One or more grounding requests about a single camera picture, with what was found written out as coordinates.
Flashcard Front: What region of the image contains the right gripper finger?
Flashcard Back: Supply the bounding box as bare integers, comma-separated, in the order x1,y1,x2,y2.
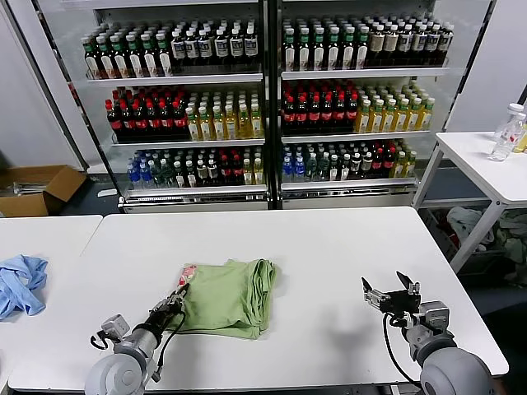
394,270,422,296
361,276,388,309

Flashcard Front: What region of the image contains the grey green clothes pile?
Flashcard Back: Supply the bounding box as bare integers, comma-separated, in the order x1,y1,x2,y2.
493,209,527,260

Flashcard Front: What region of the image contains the open glass cabinet door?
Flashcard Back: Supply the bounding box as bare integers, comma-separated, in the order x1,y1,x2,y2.
6,0,123,198
415,0,500,186

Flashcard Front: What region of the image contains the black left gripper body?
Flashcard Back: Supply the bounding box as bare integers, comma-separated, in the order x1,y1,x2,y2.
146,295,185,332

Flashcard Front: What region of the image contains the light green polo shirt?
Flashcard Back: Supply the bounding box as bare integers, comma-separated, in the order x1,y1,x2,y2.
166,258,277,342

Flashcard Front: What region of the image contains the tall clear bottle white cap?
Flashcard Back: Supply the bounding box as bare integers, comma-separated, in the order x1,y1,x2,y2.
493,104,525,143

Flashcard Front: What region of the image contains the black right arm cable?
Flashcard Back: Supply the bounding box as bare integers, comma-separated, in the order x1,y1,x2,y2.
381,314,426,384

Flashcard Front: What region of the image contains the yellow drink bottle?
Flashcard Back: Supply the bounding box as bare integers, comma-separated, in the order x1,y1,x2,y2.
512,123,527,156

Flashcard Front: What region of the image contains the dark drink bottle blue label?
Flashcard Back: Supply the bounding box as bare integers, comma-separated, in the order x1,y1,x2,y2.
171,31,187,67
399,24,415,66
213,29,230,66
441,23,455,65
413,24,429,66
427,23,443,65
228,27,245,65
244,26,259,65
198,30,215,66
185,30,201,67

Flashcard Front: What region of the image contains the dark tea bottle green cap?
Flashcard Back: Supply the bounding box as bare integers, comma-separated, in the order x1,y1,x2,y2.
311,27,328,71
83,36,101,81
356,26,372,69
282,28,298,72
342,26,357,70
112,35,130,79
127,35,144,79
297,28,313,72
156,33,173,77
97,35,115,80
142,34,159,78
326,27,343,71

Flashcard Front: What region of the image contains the silver metal rails bundle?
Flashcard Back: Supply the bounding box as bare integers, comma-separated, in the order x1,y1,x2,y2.
12,179,49,196

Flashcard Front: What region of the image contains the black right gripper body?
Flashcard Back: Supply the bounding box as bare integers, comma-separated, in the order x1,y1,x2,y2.
380,288,422,321

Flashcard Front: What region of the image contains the dark drink bottle beige label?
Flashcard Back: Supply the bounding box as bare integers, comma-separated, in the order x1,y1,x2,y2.
371,24,386,67
385,24,400,67

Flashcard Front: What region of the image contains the yellow juice bottle green label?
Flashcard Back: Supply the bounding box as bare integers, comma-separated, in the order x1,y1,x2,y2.
225,105,240,140
395,98,412,132
408,97,425,132
250,103,264,139
370,99,385,133
357,100,373,134
212,105,226,141
238,104,253,140
382,99,399,133
421,96,438,132
198,106,213,142
185,106,201,142

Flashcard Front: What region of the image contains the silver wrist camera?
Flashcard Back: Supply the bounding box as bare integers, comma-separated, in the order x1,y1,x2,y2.
419,300,450,331
100,314,132,343

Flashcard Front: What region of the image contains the clear water bottle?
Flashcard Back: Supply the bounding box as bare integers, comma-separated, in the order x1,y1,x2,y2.
489,113,527,162

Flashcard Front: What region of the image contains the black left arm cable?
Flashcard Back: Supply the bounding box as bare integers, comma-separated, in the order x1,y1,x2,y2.
152,310,187,383

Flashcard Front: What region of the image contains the open brown cardboard box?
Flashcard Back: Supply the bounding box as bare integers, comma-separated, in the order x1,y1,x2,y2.
0,164,88,217

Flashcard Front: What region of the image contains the drinks display cabinet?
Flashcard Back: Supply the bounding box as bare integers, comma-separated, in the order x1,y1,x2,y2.
32,0,273,215
269,0,499,211

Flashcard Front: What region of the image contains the light blue crumpled garment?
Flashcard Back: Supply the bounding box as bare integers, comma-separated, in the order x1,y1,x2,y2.
0,253,49,322

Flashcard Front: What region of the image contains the white side table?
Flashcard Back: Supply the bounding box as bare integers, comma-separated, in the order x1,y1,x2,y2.
411,131,527,267

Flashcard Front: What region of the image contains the white crumpled garment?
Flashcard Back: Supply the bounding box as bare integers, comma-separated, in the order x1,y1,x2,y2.
446,206,495,248

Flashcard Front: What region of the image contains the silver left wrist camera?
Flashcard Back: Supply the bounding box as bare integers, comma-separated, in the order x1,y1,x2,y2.
100,314,132,343

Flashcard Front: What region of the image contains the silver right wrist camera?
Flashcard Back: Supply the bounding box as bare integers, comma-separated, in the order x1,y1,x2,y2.
419,300,450,331

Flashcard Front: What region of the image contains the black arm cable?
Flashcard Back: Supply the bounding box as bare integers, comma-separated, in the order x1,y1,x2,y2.
381,314,426,384
152,310,187,383

